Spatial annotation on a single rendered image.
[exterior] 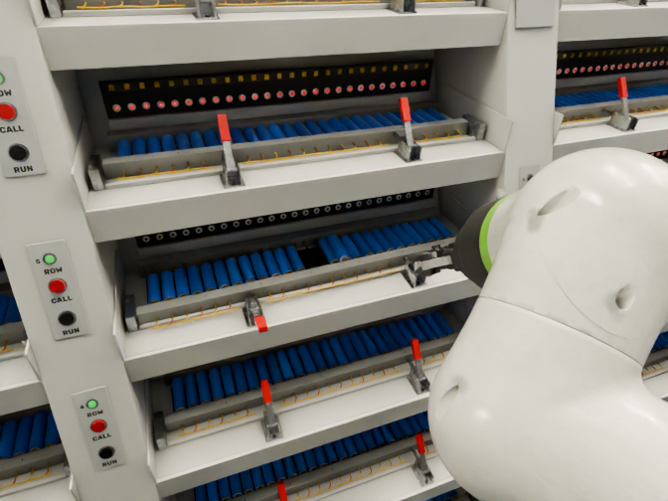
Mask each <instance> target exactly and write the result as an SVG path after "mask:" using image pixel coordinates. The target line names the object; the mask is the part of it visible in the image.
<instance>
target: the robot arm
mask: <svg viewBox="0 0 668 501"><path fill-rule="evenodd" d="M496 191H497V193H496V195H497V197H496V200H495V201H493V202H490V203H488V204H486V205H484V206H482V207H480V208H479V209H477V210H476V211H475V212H474V213H472V215H471V216H470V217H469V218H468V219H467V221H466V222H465V224H464V226H463V227H462V228H461V229H460V231H459V233H458V234H457V237H456V239H455V243H452V244H448V246H446V247H442V248H441V247H440V245H436V246H432V247H431V248H432V250H426V251H425V252H424V253H422V254H421V255H419V260H420V261H421V263H420V264H421V268H422V272H423V276H427V277H430V276H432V275H434V274H436V273H440V272H441V269H454V270H455V271H461V272H462V273H463V274H464V275H465V276H466V277H467V278H468V279H469V280H471V281H473V282H474V283H475V284H476V285H478V286H479V287H480V288H482V290H481V292H480V295H479V297H478V299H477V301H476V303H475V305H474V307H473V309H472V311H471V313H470V315H469V317H468V319H467V321H466V322H465V324H464V326H463V328H462V330H461V332H460V334H459V335H458V337H457V339H456V341H455V342H454V344H453V346H452V348H451V349H450V351H449V353H448V355H447V356H446V358H445V360H444V361H443V363H442V365H441V366H440V368H439V370H438V371H437V373H436V375H435V377H434V380H433V382H432V385H431V389H430V392H429V398H428V408H427V415H428V425H429V430H430V435H431V438H432V441H433V444H434V447H435V449H436V452H437V454H438V456H439V458H440V460H441V461H442V463H443V465H444V466H445V468H446V469H447V471H448V472H449V473H450V475H451V476H452V477H453V478H454V479H455V480H456V482H457V483H458V484H459V485H460V486H461V487H462V488H464V489H465V490H466V491H467V492H468V493H470V494H471V495H472V496H473V497H475V498H476V499H478V500H479V501H668V403H667V402H665V401H663V400H661V399H659V398H658V397H656V396H654V395H653V394H651V393H650V392H649V391H648V390H647V389H646V387H645V386H644V384H643V381H642V378H641V372H642V368H643V366H644V364H645V362H646V360H647V357H648V355H649V353H650V351H651V349H652V347H653V345H654V343H655V341H656V339H657V337H658V335H659V333H660V331H661V329H662V327H663V325H664V324H665V322H666V321H667V319H668V164H667V163H665V162H663V161H662V160H660V159H658V158H656V157H653V156H651V155H649V154H646V153H643V152H639V151H636V150H631V149H626V148H617V147H601V148H593V149H586V150H582V151H578V152H575V153H572V154H569V155H567V156H564V157H562V158H560V159H558V160H556V161H554V162H552V163H551V164H549V165H547V166H546V167H544V168H543V169H542V170H541V171H539V172H538V173H537V174H536V175H535V176H534V177H533V178H531V179H530V180H529V182H528V183H527V184H526V185H525V186H524V187H523V189H521V190H519V191H517V192H514V193H512V194H509V195H507V194H506V193H505V191H504V190H503V188H502V189H498V190H496Z"/></svg>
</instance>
